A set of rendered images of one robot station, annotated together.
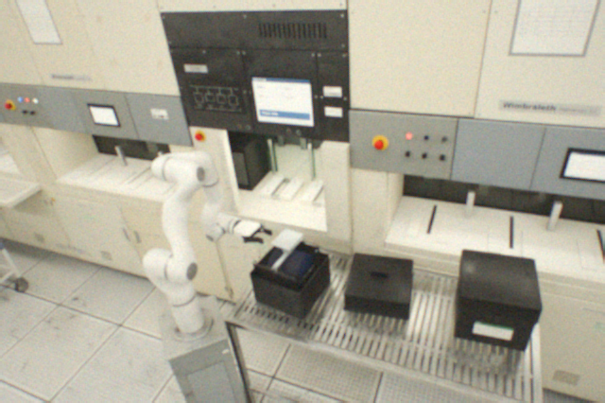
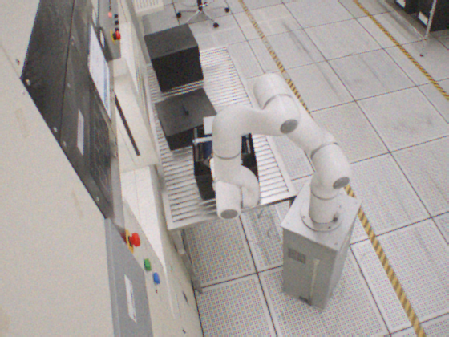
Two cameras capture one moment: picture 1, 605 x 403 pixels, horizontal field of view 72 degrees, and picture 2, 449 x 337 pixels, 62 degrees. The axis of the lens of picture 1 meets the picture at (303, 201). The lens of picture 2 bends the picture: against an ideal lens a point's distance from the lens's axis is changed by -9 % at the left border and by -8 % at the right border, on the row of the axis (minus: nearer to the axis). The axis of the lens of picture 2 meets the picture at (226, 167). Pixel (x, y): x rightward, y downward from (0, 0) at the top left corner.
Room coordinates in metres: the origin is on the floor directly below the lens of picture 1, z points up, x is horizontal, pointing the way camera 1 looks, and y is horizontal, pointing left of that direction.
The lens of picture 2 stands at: (2.09, 1.16, 2.28)
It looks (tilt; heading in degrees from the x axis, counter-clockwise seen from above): 50 degrees down; 239
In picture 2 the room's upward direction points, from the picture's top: 11 degrees counter-clockwise
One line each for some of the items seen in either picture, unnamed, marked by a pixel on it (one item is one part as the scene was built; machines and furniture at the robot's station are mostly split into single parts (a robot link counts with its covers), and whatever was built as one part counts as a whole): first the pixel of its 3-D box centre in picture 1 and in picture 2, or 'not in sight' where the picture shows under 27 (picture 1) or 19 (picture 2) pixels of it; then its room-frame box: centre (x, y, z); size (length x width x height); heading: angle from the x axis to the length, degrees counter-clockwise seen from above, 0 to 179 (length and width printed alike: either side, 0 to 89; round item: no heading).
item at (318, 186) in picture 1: (322, 194); not in sight; (2.07, -0.12, 0.89); 0.22 x 0.21 x 0.04; 154
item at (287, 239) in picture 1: (289, 265); (223, 149); (1.45, 0.09, 0.93); 0.24 x 0.20 x 0.32; 146
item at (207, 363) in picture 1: (209, 374); (317, 253); (1.30, 0.56, 0.38); 0.28 x 0.28 x 0.76; 19
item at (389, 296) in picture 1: (379, 281); (187, 115); (1.38, -0.32, 0.83); 0.29 x 0.29 x 0.13; 71
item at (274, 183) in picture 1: (282, 187); not in sight; (2.19, 0.12, 0.89); 0.22 x 0.21 x 0.04; 154
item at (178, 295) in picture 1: (168, 274); (330, 175); (1.31, 0.59, 1.07); 0.19 x 0.12 x 0.24; 65
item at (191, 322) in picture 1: (186, 310); (323, 200); (1.30, 0.56, 0.85); 0.19 x 0.19 x 0.18
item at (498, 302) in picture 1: (492, 298); (174, 57); (1.16, -0.74, 0.89); 0.29 x 0.29 x 0.25; 68
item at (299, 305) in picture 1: (291, 277); (225, 160); (1.45, 0.09, 0.85); 0.28 x 0.28 x 0.17; 56
